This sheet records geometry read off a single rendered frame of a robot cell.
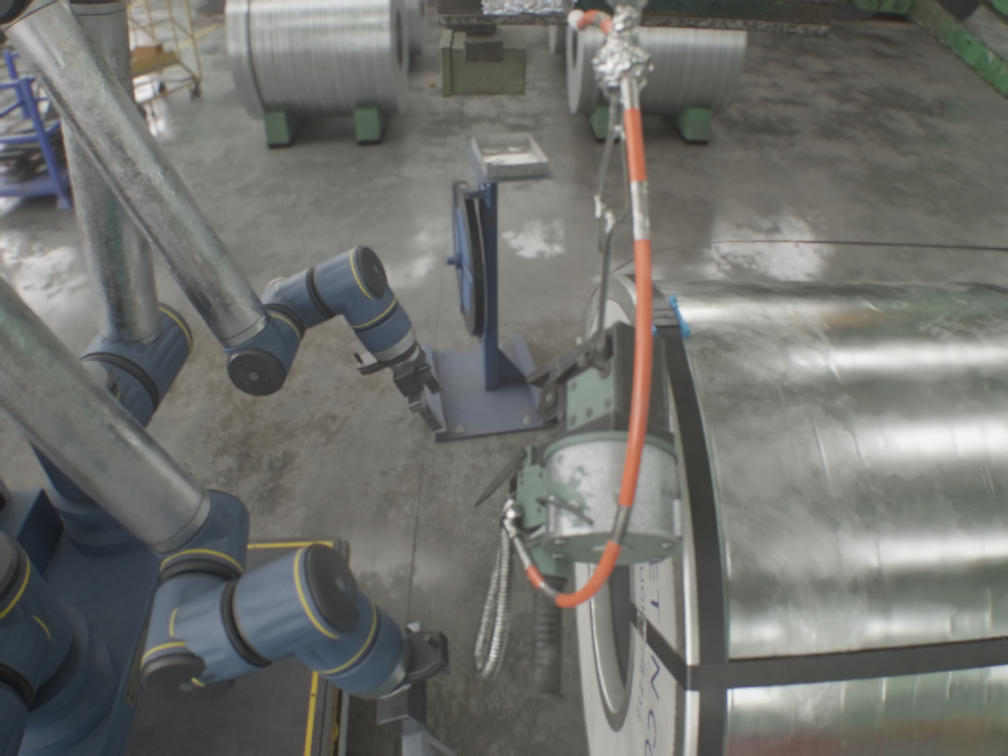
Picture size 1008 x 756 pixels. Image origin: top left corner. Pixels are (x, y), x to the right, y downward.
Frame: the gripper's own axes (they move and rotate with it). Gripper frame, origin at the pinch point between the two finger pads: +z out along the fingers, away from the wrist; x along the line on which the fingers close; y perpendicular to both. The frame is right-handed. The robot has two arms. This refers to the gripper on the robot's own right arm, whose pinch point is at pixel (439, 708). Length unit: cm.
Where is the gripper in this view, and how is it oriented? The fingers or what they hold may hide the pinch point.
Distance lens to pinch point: 110.0
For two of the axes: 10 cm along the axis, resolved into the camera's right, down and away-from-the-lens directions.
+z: 4.1, 6.7, 6.2
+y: -9.1, 3.7, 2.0
